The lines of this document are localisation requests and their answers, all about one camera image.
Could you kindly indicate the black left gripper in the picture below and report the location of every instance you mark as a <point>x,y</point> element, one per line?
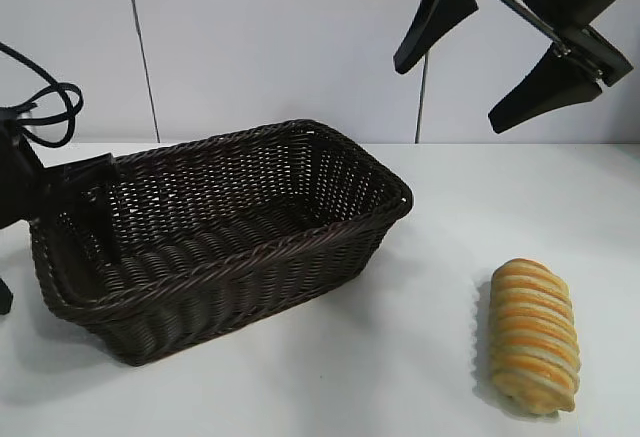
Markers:
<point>20,182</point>

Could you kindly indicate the dark brown wicker basket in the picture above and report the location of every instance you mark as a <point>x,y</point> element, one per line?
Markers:
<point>225,282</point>

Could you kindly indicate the long striped bread roll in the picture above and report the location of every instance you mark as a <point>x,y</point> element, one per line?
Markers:
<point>535,337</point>

